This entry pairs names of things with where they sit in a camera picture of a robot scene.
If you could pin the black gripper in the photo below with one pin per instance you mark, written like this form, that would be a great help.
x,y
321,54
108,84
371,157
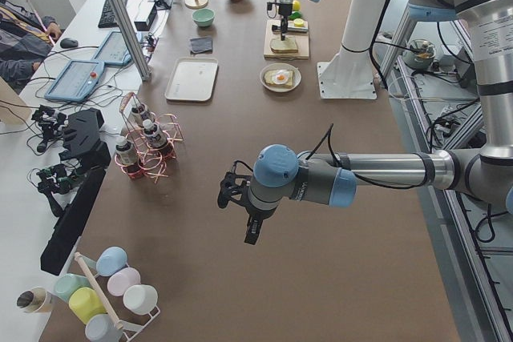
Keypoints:
x,y
254,215
284,11

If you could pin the plain bread slice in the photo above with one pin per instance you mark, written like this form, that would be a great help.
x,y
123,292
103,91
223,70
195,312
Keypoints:
x,y
289,45

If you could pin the cream rabbit tray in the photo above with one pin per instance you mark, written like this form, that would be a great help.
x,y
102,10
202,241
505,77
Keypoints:
x,y
192,80

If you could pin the half lemon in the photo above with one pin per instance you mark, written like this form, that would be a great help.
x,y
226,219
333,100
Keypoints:
x,y
299,22

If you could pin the yellow lemon far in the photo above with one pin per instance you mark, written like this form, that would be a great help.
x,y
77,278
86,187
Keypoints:
x,y
296,6

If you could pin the bamboo cutting board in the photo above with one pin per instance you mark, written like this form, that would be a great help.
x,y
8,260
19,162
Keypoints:
x,y
302,42

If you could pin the fried egg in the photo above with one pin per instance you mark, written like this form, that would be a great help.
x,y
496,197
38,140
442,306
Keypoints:
x,y
282,76

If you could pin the bread slice under egg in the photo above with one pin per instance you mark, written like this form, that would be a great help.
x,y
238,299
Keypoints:
x,y
268,80

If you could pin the white round plate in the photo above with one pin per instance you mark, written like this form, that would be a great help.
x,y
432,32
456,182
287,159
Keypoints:
x,y
278,66

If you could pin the green bowl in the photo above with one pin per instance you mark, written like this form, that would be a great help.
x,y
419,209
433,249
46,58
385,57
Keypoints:
x,y
203,17

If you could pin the grey folded cloth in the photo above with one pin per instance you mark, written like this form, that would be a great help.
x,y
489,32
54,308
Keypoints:
x,y
201,45

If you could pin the tea bottle front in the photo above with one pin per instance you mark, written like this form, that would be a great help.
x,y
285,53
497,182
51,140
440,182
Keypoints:
x,y
153,134

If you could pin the tea bottle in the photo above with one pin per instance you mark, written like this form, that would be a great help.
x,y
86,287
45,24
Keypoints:
x,y
125,151
140,113
153,134

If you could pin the white cup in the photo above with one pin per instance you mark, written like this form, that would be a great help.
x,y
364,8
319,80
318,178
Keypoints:
x,y
140,299

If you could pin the blue cup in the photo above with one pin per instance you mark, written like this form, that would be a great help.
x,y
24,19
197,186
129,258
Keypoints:
x,y
111,261

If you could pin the pink cup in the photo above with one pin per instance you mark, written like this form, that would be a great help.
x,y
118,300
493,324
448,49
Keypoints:
x,y
122,280

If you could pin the white cup rack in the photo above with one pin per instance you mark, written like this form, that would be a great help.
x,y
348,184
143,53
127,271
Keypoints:
x,y
129,323

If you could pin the tea bottle back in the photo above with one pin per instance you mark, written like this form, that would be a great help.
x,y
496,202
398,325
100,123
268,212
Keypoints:
x,y
140,113

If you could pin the blue teach pendant far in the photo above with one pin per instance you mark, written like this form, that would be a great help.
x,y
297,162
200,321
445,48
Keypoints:
x,y
113,50

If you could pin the blue teach pendant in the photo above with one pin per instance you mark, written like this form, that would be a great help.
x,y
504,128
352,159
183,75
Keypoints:
x,y
76,81
113,50

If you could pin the black keyboard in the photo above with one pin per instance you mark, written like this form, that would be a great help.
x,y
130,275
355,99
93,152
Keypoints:
x,y
107,17

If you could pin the grey-blue cup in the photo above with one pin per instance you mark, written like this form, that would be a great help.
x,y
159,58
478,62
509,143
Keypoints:
x,y
101,329

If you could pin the yellow cup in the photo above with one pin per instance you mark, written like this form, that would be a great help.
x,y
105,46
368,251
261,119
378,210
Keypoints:
x,y
85,304

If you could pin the green cup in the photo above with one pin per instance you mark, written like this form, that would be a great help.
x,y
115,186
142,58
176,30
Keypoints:
x,y
68,284

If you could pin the blue teach pendant near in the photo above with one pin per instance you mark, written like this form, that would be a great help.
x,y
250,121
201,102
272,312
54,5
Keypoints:
x,y
76,81

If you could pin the black computer mouse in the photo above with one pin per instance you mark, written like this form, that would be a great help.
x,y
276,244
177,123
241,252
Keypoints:
x,y
67,43

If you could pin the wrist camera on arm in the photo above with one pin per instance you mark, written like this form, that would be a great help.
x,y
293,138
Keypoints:
x,y
234,187
272,9

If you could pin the copper wire bottle rack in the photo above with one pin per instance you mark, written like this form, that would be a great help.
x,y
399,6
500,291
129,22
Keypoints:
x,y
151,163

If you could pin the aluminium frame post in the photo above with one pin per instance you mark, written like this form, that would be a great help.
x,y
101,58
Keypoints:
x,y
130,39

